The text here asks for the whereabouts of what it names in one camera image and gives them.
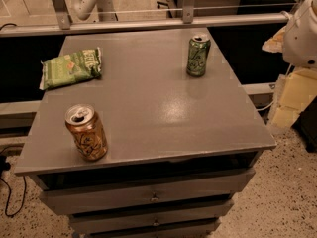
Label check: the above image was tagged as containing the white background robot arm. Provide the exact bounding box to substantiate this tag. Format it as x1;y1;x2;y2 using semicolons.
73;0;117;22

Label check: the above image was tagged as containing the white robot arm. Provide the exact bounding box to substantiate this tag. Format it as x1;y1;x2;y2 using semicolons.
282;0;317;68

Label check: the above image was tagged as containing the orange soda can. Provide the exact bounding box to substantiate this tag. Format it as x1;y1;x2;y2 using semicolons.
65;104;108;161

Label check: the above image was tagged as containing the green soda can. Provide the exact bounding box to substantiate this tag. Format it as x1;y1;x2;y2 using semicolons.
186;33;211;77

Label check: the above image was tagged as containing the grey drawer cabinet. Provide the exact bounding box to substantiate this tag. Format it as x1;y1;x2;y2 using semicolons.
14;27;277;238

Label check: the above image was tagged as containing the green chip bag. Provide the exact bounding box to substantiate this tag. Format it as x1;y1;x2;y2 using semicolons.
39;48;101;90

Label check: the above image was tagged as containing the top grey drawer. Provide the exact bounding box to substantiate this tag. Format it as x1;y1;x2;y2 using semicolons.
40;168;255;215

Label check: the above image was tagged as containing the grey drawer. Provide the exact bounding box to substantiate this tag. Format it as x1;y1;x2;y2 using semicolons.
40;168;255;215
86;218;222;238
70;199;233;234

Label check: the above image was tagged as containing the middle grey drawer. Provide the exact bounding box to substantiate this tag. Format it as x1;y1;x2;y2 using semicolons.
70;199;233;234

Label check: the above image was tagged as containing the grey metal railing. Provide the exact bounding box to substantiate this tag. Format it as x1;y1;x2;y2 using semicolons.
0;0;288;38

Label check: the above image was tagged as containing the bottom grey drawer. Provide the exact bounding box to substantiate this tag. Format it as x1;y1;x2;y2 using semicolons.
86;218;222;238

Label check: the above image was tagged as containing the black floor cable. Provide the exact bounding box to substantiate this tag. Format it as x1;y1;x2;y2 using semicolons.
0;145;28;218

